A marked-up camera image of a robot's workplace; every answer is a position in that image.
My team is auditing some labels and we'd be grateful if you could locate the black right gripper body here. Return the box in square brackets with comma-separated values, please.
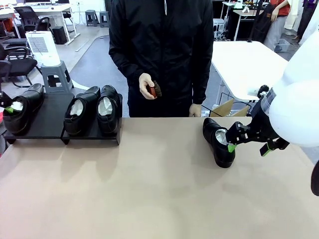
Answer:
[248, 98, 280, 143]

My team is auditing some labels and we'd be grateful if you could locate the black leather dress shoe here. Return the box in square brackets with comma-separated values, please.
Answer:
[2, 83, 45, 136]
[64, 86, 101, 136]
[202, 117, 236, 169]
[96, 85, 121, 136]

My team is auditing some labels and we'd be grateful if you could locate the red wooden shoe brush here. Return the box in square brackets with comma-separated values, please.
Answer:
[147, 80, 162, 100]

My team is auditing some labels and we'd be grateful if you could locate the person's left forearm black sleeve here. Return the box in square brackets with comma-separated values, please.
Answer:
[191, 54, 213, 105]

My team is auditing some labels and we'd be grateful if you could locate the person's right forearm black sleeve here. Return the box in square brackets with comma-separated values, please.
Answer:
[109, 47, 148, 83]

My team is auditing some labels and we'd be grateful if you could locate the person's left hand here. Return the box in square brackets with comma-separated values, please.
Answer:
[188, 103, 202, 118]

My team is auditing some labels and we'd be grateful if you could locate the person's right hand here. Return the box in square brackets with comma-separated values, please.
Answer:
[138, 72, 157, 100]

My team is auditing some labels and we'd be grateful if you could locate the brown cardboard box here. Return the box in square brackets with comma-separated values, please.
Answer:
[210, 99, 252, 118]

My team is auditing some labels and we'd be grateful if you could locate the black office chair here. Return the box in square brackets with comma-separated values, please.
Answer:
[0, 38, 42, 88]
[13, 6, 52, 38]

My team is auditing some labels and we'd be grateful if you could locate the grey plastic stool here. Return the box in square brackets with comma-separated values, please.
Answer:
[40, 61, 75, 95]

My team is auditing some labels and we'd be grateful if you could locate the white folding table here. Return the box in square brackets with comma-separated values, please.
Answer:
[210, 41, 291, 118]

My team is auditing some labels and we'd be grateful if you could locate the white air purifier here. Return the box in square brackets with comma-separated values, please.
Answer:
[25, 31, 55, 62]

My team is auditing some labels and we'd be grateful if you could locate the grey plastic bin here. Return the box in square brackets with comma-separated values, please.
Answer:
[274, 38, 291, 53]

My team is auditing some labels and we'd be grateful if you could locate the black computer tower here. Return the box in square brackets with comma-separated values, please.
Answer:
[51, 26, 68, 45]

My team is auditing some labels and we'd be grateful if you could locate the white computer case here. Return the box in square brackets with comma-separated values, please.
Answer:
[213, 18, 226, 39]

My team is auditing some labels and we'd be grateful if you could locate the person in red shirt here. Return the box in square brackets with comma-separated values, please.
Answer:
[264, 0, 292, 52]

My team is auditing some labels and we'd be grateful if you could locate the white office desk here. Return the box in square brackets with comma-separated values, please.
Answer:
[0, 2, 80, 46]

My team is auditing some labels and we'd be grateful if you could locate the person's black jacket torso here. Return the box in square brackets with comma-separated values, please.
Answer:
[109, 0, 214, 118]

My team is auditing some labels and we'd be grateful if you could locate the person in cream top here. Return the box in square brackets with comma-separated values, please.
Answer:
[284, 0, 300, 35]

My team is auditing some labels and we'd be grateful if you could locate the wooden top back table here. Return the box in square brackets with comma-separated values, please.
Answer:
[233, 9, 265, 42]

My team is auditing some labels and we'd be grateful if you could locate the small grey stool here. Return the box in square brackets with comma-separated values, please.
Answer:
[85, 9, 100, 27]
[99, 11, 111, 27]

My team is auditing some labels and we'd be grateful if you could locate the black wire basket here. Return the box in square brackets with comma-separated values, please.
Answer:
[200, 92, 252, 118]

